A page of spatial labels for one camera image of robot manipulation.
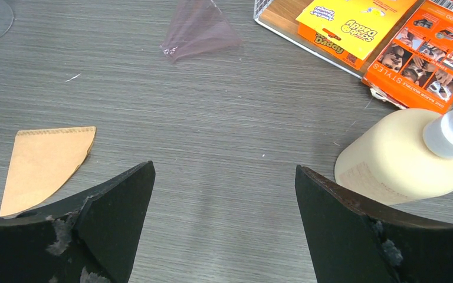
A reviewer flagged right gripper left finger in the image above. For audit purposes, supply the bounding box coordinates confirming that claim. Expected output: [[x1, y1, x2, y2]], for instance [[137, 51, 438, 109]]
[[0, 161, 156, 282]]

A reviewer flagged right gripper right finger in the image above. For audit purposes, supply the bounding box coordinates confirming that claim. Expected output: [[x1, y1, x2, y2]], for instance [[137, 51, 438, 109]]
[[295, 165, 453, 282]]

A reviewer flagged left brown paper filter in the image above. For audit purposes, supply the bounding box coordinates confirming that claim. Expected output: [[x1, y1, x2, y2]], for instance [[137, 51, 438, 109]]
[[0, 126, 97, 216]]

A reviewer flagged pink glass dripper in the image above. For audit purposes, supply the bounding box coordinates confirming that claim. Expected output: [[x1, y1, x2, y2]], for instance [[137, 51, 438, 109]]
[[160, 0, 242, 62]]

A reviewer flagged cream pump bottle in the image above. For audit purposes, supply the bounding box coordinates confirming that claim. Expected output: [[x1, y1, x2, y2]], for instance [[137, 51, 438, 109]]
[[334, 108, 453, 205]]

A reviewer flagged orange snack packet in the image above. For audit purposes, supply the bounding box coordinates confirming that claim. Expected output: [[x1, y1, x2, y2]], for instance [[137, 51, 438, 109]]
[[362, 1, 453, 114]]

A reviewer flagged orange box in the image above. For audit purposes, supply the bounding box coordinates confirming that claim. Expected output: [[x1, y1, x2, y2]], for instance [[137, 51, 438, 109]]
[[296, 0, 416, 70]]

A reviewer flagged white wire wooden shelf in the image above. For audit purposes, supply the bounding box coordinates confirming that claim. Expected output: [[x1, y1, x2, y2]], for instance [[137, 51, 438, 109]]
[[252, 0, 453, 112]]

